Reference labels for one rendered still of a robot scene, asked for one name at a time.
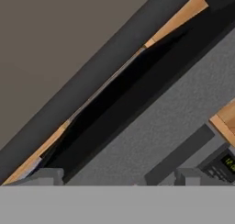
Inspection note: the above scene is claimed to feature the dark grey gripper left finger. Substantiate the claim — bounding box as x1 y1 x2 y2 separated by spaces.
4 167 65 186

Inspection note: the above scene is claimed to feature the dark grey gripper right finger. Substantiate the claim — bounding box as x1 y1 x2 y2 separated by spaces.
174 167 231 186

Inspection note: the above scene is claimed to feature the dark grey microwave oven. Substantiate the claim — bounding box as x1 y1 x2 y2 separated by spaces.
143 122 235 186

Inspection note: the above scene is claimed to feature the dark grey microwave door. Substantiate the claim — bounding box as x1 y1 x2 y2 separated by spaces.
0 0 235 186

